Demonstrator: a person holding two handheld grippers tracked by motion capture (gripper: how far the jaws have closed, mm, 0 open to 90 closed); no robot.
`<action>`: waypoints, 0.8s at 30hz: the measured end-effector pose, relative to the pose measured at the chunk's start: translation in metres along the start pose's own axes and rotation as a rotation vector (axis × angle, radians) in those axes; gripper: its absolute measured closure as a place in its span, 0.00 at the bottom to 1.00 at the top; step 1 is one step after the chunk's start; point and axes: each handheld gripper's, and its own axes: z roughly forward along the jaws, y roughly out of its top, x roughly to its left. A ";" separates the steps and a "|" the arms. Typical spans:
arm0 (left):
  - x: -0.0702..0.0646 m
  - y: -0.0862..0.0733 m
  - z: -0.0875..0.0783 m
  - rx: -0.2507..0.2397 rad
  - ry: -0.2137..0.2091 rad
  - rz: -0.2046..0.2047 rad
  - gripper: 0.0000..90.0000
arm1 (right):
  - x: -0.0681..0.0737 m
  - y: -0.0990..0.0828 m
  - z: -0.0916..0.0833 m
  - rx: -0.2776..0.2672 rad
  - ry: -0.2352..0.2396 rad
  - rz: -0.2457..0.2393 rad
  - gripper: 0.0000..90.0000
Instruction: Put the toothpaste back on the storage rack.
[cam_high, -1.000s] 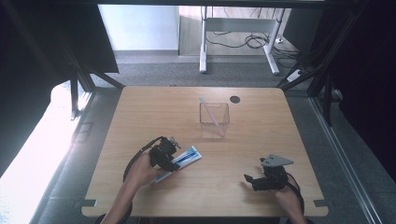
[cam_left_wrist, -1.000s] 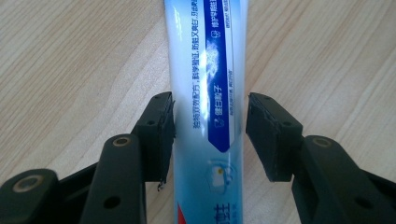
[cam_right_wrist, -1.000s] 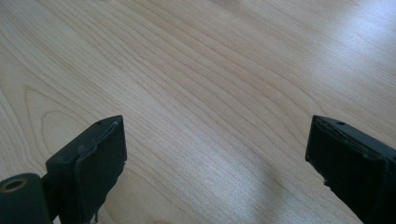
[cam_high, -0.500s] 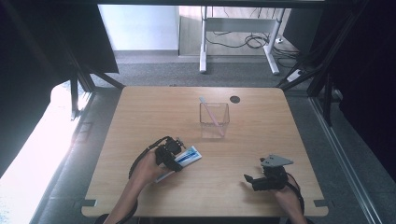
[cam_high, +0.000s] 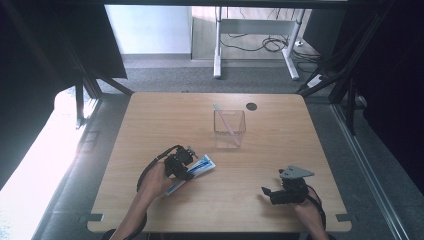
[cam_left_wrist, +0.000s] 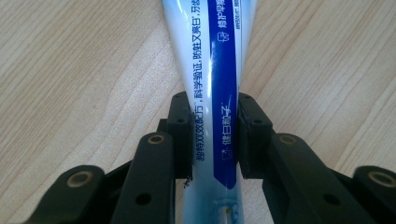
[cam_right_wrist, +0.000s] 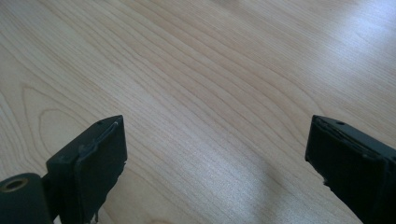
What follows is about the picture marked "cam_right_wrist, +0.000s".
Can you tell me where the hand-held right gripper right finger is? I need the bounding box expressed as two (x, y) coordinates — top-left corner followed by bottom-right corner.
(304, 114), (396, 224)

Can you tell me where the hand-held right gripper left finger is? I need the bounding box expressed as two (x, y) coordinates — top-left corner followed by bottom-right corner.
(46, 114), (128, 224)

